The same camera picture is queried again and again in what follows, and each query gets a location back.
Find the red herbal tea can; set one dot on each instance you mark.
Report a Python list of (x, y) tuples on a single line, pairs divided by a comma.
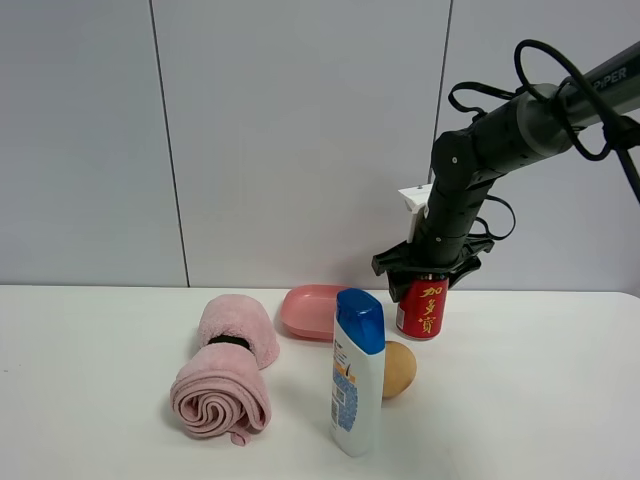
[(420, 312)]

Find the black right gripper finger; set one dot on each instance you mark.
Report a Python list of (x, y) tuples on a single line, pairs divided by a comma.
[(399, 284)]

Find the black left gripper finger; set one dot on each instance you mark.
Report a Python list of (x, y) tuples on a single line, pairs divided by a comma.
[(468, 267)]

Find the orange egg-shaped ball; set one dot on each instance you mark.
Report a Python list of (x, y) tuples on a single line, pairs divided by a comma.
[(400, 369)]

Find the white blue shampoo bottle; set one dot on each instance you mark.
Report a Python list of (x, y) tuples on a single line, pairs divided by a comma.
[(357, 371)]

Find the pink plastic dish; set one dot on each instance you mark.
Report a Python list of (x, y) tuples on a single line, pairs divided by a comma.
[(308, 311)]

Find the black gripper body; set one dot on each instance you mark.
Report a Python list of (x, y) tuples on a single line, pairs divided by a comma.
[(432, 256)]

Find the rolled pink towel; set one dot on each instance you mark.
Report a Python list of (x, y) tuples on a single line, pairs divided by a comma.
[(221, 389)]

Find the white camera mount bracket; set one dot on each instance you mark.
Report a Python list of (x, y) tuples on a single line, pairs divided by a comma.
[(416, 200)]

